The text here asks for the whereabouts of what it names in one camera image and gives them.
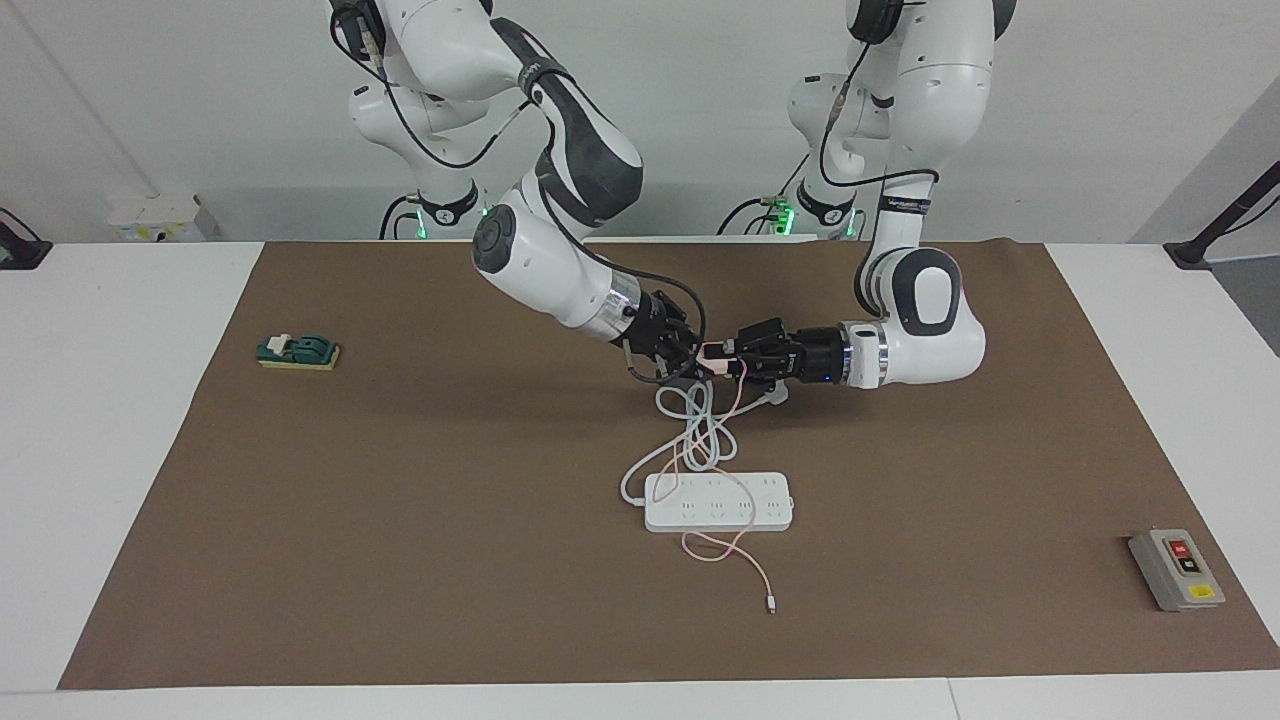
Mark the brown table mat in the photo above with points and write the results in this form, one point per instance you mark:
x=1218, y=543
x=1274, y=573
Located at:
x=400, y=550

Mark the grey on-off switch box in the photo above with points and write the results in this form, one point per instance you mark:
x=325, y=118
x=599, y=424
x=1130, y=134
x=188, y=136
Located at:
x=1175, y=570

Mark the white power strip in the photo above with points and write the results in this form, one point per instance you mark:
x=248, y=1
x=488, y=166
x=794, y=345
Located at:
x=720, y=520

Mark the pink charger adapter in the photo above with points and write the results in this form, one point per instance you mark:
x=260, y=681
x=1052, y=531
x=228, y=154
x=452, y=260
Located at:
x=715, y=351

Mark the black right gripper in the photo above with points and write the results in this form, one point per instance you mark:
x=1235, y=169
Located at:
x=655, y=322

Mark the black table clamp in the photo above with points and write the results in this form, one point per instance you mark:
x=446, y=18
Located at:
x=20, y=250

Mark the black slanted stand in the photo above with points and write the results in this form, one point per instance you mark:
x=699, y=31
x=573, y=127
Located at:
x=1225, y=215

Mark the green knife switch block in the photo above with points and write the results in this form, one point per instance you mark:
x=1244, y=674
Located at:
x=300, y=350

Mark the white wall box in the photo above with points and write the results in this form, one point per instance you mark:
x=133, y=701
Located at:
x=150, y=215

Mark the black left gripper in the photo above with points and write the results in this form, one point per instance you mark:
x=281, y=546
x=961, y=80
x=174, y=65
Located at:
x=822, y=357

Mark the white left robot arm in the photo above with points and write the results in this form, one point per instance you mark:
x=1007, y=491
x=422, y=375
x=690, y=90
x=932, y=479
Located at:
x=960, y=340

